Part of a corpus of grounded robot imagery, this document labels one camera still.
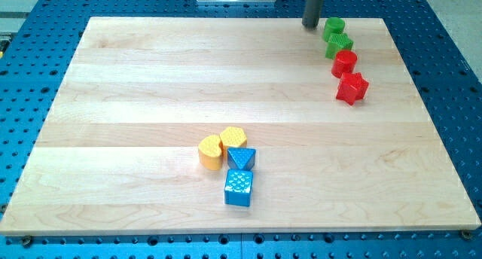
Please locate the yellow hexagon block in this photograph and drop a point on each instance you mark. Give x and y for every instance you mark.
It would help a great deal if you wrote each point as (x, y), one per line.
(233, 137)

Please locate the blue triangle block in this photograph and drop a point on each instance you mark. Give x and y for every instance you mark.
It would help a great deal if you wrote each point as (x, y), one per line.
(241, 158)

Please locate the green cylinder block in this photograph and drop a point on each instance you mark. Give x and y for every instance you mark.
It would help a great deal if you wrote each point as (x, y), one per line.
(333, 25)

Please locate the blue perforated metal table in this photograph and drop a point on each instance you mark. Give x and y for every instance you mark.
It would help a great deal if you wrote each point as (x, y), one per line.
(439, 43)

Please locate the red star block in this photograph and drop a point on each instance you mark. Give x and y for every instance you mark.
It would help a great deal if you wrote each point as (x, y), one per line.
(352, 87)

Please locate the blue cube block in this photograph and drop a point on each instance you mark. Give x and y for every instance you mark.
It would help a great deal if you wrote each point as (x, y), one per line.
(238, 187)

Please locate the green star block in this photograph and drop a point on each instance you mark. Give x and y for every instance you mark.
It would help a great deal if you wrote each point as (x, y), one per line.
(336, 43)

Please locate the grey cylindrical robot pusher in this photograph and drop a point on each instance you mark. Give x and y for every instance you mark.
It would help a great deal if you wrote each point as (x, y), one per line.
(312, 13)

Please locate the red cylinder block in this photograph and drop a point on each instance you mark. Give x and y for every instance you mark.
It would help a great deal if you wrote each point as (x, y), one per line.
(344, 62)

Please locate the light wooden board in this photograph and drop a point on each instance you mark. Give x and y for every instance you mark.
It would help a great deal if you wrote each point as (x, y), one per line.
(118, 152)

